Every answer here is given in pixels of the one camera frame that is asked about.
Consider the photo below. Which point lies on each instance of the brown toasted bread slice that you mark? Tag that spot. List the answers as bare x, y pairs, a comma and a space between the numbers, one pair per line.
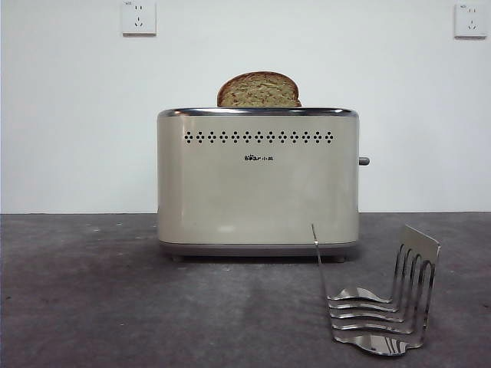
259, 92

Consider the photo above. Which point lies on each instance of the grey toaster lever knob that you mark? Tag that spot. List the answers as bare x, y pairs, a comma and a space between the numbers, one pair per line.
364, 161

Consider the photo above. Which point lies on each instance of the cream two-slot toaster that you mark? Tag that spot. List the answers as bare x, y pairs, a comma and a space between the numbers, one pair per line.
249, 191

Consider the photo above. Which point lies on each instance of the shiny steel toast rack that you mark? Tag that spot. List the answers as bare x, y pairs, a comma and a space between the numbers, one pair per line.
420, 243

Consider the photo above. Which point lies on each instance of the white wall socket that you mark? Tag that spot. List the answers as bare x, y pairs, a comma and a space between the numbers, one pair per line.
470, 21
139, 19

